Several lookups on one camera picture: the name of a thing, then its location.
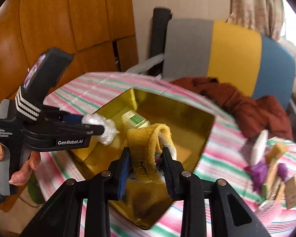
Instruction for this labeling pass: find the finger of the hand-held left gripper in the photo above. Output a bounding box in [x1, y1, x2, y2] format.
[23, 121, 105, 152]
[41, 106, 89, 125]

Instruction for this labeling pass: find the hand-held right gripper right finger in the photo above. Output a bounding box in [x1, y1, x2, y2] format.
[160, 147, 272, 237]

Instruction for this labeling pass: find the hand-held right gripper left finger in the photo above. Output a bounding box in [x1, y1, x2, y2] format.
[20, 147, 131, 237]

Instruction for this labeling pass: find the yellow knitted cloth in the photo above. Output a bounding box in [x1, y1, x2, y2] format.
[126, 123, 175, 184]

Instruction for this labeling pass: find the gold box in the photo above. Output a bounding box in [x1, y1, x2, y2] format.
[68, 87, 216, 230]

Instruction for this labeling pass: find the person's left hand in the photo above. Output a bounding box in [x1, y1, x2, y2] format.
[0, 142, 41, 184]

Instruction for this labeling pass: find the pink green striped tablecloth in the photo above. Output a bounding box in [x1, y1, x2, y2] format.
[36, 71, 296, 237]

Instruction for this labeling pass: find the small green and white box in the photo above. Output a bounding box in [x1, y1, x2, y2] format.
[121, 111, 151, 129]

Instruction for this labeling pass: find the purple cloth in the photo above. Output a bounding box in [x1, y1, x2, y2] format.
[244, 160, 288, 193]

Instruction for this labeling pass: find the white sponge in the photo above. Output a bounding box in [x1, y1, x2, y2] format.
[248, 129, 269, 166]

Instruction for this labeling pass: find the rust brown jacket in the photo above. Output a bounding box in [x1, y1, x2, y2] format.
[170, 76, 294, 142]

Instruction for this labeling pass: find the wooden wardrobe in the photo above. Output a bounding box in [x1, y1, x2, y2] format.
[0, 0, 139, 119]

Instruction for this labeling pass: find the grey yellow blue cushion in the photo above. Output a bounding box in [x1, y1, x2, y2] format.
[161, 18, 296, 109]

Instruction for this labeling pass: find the beige patterned curtain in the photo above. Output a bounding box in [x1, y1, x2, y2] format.
[226, 0, 286, 41]

